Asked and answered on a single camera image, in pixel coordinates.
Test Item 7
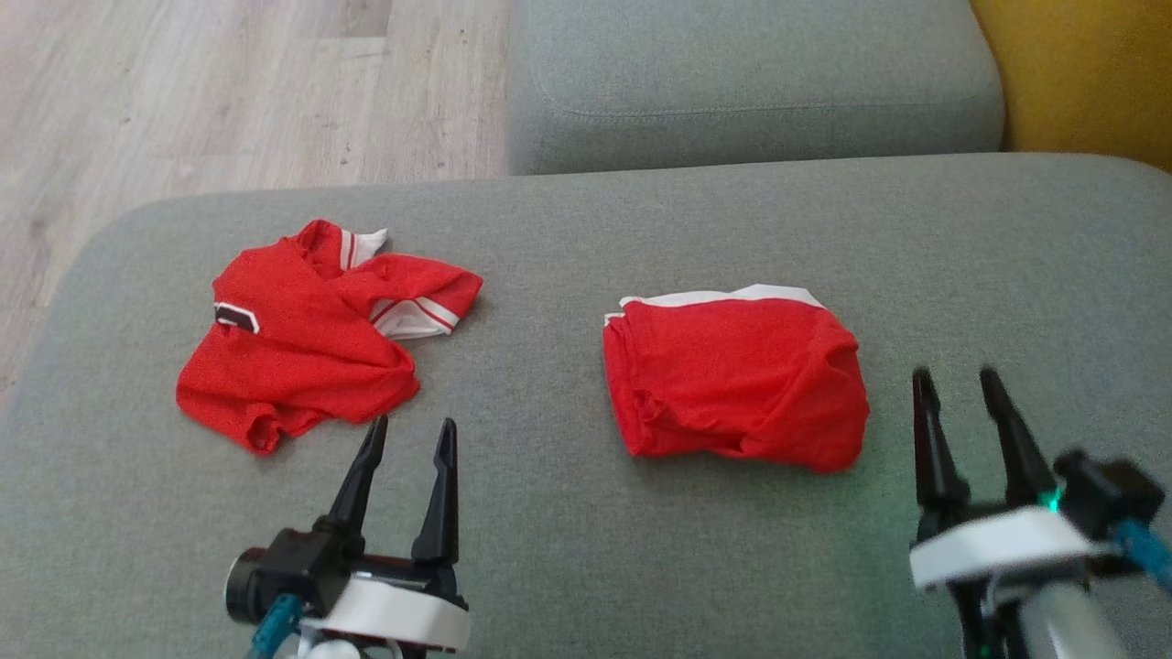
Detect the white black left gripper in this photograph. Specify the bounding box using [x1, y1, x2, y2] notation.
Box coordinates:
[298, 414, 473, 654]

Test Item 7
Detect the yellow cushion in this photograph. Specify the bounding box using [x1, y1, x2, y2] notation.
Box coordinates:
[969, 0, 1172, 175]

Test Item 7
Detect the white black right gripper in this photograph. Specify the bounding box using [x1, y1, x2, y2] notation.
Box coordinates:
[907, 365, 1111, 592]

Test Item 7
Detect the grey sofa seat cushion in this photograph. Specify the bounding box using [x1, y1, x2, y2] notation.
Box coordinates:
[0, 151, 1172, 659]

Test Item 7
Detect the red shorts white trim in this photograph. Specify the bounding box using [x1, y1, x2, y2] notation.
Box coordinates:
[601, 283, 872, 476]

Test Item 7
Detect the red basketball jersey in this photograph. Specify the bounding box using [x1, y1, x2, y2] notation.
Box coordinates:
[174, 218, 485, 457]

